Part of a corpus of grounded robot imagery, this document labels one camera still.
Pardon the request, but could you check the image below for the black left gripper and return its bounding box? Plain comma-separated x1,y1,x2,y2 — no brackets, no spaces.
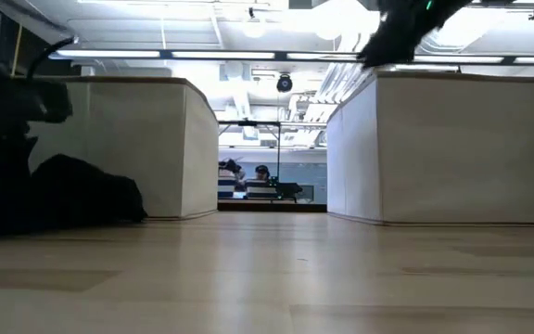
0,64,74,238

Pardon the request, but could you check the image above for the dark green garment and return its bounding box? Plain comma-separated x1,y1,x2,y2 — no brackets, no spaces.
356,8,439,70

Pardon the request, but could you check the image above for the black garment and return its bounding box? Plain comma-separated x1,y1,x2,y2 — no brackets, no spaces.
28,152,148,231

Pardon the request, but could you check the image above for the beige fabric storage bin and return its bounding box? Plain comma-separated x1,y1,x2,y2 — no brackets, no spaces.
325,69,534,227
25,76,221,220

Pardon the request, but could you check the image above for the black round hanging device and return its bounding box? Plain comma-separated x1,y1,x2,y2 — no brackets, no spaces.
275,72,295,94

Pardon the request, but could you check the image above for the round ceiling lamp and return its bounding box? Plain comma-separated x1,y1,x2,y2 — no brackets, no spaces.
241,17,268,40

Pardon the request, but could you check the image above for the grey desk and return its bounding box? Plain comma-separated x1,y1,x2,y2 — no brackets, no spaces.
0,0,79,80

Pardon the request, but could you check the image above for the long linear ceiling light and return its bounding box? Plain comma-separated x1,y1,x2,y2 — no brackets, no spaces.
47,48,534,66

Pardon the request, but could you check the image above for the black background equipment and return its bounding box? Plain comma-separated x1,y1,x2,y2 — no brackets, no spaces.
273,181,304,203

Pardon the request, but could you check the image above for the dark background table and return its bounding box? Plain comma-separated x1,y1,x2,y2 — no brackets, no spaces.
217,198,328,213

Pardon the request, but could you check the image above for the ceiling rail fixture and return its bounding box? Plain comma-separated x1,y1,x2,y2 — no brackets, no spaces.
470,0,534,22

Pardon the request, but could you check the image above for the yellow cable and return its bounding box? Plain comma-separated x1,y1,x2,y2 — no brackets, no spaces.
10,23,23,78

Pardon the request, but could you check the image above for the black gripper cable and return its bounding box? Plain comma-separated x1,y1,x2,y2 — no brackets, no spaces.
25,35,77,81

